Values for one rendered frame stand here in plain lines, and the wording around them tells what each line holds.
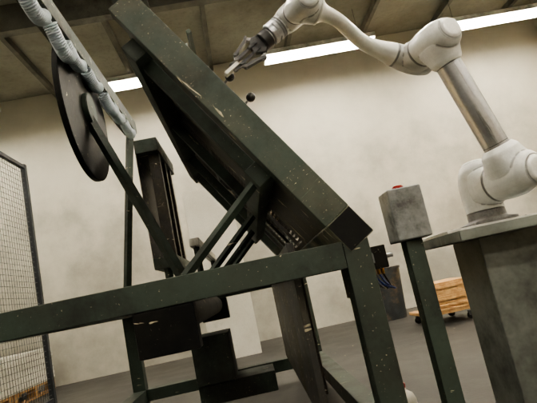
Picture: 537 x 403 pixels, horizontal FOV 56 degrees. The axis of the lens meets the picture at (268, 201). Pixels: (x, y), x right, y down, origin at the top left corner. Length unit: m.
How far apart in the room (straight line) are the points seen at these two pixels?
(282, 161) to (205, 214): 4.46
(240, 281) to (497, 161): 1.08
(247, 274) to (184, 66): 0.76
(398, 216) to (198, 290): 0.71
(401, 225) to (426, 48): 0.75
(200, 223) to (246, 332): 1.40
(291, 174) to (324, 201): 0.14
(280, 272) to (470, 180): 0.96
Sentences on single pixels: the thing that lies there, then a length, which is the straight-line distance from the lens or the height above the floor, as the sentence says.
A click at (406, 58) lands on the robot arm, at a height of 1.49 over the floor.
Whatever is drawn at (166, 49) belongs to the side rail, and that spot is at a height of 1.58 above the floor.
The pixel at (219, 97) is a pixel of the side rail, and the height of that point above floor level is 1.37.
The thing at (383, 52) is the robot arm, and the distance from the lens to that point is 2.22.
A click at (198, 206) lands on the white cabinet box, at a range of 6.17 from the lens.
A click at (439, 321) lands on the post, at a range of 1.80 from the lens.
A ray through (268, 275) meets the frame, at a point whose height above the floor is 0.73.
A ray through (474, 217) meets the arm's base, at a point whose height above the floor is 0.80.
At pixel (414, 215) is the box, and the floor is 0.83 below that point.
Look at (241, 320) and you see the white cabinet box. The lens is 6.06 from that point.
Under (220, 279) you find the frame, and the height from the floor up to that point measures 0.75.
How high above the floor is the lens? 0.68
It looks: 10 degrees up
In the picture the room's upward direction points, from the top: 12 degrees counter-clockwise
